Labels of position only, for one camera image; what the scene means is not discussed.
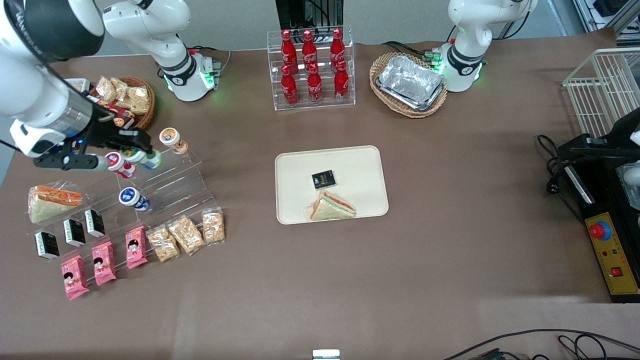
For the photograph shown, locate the black equipment cabinet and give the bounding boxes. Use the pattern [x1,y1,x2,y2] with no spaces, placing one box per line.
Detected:
[275,0,345,31]

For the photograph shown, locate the beige plastic tray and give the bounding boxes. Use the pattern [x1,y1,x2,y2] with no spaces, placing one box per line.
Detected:
[274,145,390,226]

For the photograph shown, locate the clear bag of nuts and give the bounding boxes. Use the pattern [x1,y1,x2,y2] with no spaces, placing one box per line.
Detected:
[201,206,226,246]
[167,215,206,256]
[146,224,181,263]

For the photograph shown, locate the grey base cable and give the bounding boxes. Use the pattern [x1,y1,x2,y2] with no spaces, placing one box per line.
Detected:
[192,46,232,77]

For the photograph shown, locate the black power cable with plug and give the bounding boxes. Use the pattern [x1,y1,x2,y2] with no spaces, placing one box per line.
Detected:
[536,134,586,226]

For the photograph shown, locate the blue gum bottle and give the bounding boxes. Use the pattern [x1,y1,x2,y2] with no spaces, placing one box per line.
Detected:
[118,186,150,211]

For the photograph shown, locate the clear acrylic bottle rack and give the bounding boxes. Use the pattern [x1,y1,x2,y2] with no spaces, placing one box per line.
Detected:
[266,25,357,112]

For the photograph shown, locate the red cookie box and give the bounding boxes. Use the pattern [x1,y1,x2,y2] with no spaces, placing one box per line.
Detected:
[97,100,135,129]

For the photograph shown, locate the pink snack pack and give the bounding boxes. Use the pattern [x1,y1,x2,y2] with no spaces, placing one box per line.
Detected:
[91,241,117,287]
[125,225,149,270]
[60,255,90,301]

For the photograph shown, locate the black control box, red button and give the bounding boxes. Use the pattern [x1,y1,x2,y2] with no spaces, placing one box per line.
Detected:
[557,132,640,304]

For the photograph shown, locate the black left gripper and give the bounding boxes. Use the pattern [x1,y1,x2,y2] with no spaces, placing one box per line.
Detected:
[606,107,640,149]

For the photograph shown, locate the green gum bottle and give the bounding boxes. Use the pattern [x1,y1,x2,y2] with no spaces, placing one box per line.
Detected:
[125,148,162,170]

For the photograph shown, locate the aluminium frame rack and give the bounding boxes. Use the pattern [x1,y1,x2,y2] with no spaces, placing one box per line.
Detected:
[572,0,640,36]

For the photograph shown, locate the brown wicker snack basket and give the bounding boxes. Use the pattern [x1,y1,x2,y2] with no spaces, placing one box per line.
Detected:
[87,76,156,132]

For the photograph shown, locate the stacked aluminium foil trays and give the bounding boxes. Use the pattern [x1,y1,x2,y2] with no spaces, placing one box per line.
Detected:
[376,55,447,112]

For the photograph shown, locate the wrapped triangle sandwich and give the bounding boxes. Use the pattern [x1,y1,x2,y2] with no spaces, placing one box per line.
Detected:
[27,185,83,224]
[305,190,357,222]

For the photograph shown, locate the small black snack box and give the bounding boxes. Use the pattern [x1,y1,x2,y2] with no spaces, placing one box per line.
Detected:
[34,231,60,261]
[84,208,106,238]
[311,170,337,190]
[63,218,87,248]

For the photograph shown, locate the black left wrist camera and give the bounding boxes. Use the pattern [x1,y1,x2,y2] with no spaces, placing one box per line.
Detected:
[570,146,640,161]

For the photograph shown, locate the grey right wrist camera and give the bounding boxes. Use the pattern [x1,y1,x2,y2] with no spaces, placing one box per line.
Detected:
[33,154,110,172]

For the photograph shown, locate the orange gum bottle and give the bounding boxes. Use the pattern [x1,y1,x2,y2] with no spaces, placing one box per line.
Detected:
[159,127,189,155]

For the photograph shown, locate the black floor cables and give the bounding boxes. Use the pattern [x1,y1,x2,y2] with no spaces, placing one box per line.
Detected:
[442,328,640,360]

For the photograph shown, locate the white wire basket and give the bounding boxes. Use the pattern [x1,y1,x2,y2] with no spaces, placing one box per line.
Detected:
[562,47,640,138]

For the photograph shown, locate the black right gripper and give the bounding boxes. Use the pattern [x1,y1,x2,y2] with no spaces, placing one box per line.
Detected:
[70,116,153,153]

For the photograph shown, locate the light wicker basket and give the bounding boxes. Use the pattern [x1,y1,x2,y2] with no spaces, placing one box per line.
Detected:
[369,52,449,119]

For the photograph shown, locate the red gum bottle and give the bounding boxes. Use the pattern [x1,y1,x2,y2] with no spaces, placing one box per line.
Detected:
[106,151,136,179]

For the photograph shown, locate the red cola bottle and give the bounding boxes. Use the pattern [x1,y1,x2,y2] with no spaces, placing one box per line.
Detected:
[280,65,300,107]
[333,60,351,101]
[329,27,347,71]
[301,29,319,73]
[306,62,324,104]
[280,29,299,76]

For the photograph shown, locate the black base cables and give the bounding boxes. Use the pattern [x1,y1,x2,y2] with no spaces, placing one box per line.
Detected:
[382,41,442,62]

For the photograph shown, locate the clear acrylic stepped stand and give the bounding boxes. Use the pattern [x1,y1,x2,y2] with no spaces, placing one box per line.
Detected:
[30,147,223,281]

